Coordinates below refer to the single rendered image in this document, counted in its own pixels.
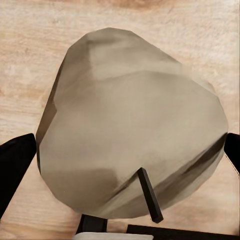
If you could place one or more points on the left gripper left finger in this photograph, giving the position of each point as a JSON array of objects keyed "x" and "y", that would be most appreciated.
[{"x": 16, "y": 156}]

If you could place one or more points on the pillar candle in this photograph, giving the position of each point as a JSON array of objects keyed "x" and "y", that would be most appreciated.
[{"x": 128, "y": 130}]

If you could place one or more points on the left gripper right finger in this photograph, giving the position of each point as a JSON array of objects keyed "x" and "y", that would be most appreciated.
[{"x": 232, "y": 149}]

